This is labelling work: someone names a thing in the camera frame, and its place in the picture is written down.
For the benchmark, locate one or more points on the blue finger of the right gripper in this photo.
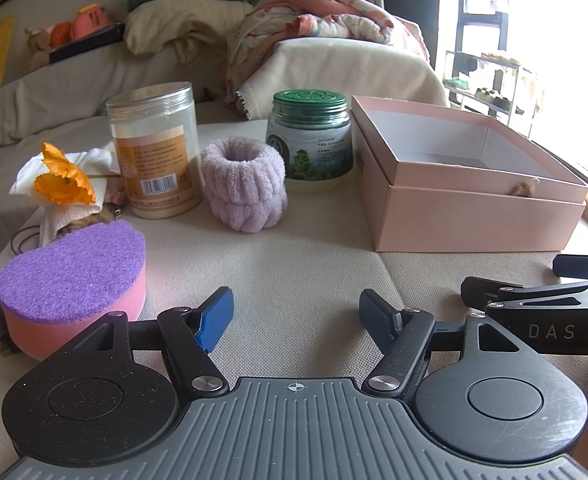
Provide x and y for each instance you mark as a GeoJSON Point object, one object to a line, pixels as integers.
{"type": "Point", "coordinates": [476, 292]}
{"type": "Point", "coordinates": [570, 266]}

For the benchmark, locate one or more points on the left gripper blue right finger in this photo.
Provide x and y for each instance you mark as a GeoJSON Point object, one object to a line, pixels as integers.
{"type": "Point", "coordinates": [403, 337]}

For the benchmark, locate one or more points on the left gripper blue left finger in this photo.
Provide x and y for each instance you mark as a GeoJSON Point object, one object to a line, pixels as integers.
{"type": "Point", "coordinates": [189, 335]}

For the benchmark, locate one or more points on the purple pink sponge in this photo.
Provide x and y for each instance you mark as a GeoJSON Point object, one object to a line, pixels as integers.
{"type": "Point", "coordinates": [52, 293]}

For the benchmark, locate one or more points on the white cloth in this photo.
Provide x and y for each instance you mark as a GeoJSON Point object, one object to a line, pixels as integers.
{"type": "Point", "coordinates": [58, 217]}

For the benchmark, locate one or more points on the brown furry tail keychain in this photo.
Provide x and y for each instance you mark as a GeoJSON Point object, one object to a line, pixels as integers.
{"type": "Point", "coordinates": [7, 346]}

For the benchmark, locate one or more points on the orange artificial flower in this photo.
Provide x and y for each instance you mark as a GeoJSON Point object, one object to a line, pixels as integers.
{"type": "Point", "coordinates": [65, 183]}

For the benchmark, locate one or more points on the pink cardboard box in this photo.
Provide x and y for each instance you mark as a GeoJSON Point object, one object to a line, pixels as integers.
{"type": "Point", "coordinates": [434, 179]}

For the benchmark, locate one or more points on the beige sofa cover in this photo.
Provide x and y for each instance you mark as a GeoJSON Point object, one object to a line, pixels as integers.
{"type": "Point", "coordinates": [63, 103]}

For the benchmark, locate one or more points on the lavender fluffy wristband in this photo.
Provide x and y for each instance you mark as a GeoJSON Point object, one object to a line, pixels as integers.
{"type": "Point", "coordinates": [244, 183]}

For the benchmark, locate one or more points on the metal shoe rack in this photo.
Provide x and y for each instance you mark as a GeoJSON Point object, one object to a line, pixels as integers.
{"type": "Point", "coordinates": [480, 73]}

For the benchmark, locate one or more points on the clear jar orange label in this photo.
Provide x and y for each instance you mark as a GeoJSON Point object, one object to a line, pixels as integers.
{"type": "Point", "coordinates": [156, 142]}

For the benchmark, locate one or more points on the green lid glass jar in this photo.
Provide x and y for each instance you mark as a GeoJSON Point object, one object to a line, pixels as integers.
{"type": "Point", "coordinates": [312, 131]}

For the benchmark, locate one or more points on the dark blue flat box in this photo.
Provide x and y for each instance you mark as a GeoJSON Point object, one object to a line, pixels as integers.
{"type": "Point", "coordinates": [108, 35]}

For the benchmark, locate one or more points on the cream folded blanket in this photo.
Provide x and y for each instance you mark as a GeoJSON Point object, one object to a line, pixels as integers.
{"type": "Point", "coordinates": [189, 25]}

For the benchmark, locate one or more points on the beige teddy bear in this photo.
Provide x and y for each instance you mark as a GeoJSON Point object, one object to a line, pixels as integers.
{"type": "Point", "coordinates": [38, 46]}

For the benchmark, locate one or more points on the pink floral blanket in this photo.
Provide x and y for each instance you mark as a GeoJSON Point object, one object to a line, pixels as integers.
{"type": "Point", "coordinates": [272, 21]}

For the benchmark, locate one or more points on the orange pink toys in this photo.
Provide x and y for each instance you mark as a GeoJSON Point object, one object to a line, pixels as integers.
{"type": "Point", "coordinates": [87, 21]}

